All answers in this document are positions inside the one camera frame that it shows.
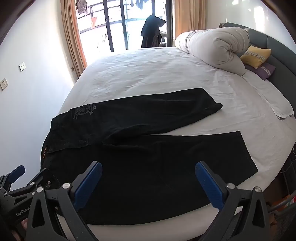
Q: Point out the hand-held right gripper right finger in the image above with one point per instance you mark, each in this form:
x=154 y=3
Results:
x=208 y=185

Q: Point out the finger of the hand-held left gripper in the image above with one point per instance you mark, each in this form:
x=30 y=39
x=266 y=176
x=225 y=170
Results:
x=17 y=171
x=30 y=184

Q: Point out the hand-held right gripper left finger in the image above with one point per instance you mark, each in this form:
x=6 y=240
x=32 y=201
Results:
x=87 y=183

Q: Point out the black pants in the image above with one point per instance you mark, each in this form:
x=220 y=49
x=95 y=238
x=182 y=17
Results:
x=138 y=162

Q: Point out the person's left hand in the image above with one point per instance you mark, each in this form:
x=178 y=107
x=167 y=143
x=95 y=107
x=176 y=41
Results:
x=23 y=224

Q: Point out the grey mesh chair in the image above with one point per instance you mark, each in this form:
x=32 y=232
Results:
x=284 y=217

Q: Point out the white folded cloth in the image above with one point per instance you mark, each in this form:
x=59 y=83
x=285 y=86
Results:
x=272 y=99

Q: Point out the purple pillow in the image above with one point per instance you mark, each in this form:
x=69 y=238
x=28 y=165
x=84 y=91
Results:
x=266 y=70

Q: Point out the bed with white sheet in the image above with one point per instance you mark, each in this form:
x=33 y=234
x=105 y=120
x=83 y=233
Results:
x=150 y=69

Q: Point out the yellow patterned pillow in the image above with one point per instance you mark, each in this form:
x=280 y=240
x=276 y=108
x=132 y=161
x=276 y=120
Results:
x=254 y=54

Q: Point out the rolled white duvet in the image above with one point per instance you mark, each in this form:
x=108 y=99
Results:
x=208 y=44

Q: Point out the orange curtain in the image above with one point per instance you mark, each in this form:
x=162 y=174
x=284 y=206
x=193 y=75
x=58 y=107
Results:
x=72 y=34
x=189 y=16

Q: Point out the grey padded headboard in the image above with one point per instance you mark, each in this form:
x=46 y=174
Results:
x=281 y=53

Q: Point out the balcony railing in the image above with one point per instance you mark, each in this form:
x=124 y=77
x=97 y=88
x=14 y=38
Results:
x=92 y=29

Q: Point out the black framed glass door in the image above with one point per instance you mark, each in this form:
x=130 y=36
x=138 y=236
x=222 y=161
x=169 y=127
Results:
x=109 y=25

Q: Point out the orange triangular hanging cloth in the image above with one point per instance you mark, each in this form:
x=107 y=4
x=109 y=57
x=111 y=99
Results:
x=93 y=22

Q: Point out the dark hanging jacket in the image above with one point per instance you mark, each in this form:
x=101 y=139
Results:
x=151 y=30

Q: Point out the hanging grey garment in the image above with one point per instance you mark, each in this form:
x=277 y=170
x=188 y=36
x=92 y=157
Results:
x=82 y=6

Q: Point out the hanging blue garment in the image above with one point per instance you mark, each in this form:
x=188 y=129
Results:
x=141 y=3

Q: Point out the white wall outlet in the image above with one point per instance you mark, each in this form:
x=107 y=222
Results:
x=3 y=84
x=22 y=66

